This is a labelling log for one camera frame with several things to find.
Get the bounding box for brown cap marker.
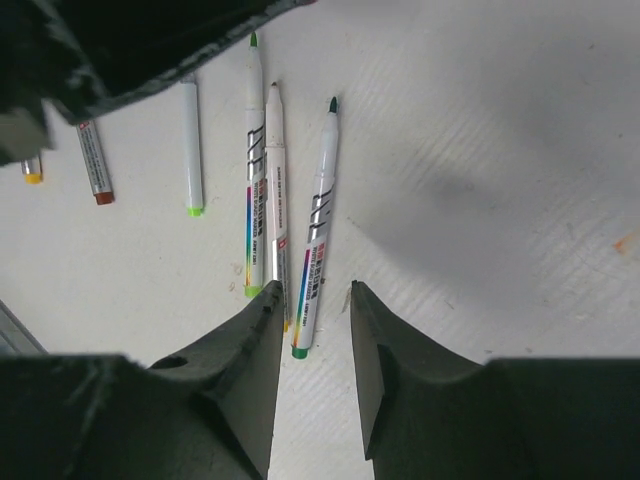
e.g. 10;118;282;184
291;97;339;360
76;121;115;205

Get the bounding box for light green cap marker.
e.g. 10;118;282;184
179;73;204;217

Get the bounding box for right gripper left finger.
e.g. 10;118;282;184
1;281;284;479

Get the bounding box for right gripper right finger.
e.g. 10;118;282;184
350;281;639;479

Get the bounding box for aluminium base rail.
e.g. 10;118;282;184
0;301;47;355

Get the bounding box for dark green cap marker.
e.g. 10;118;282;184
244;32;265;298

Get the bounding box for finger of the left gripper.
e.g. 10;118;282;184
1;0;301;165

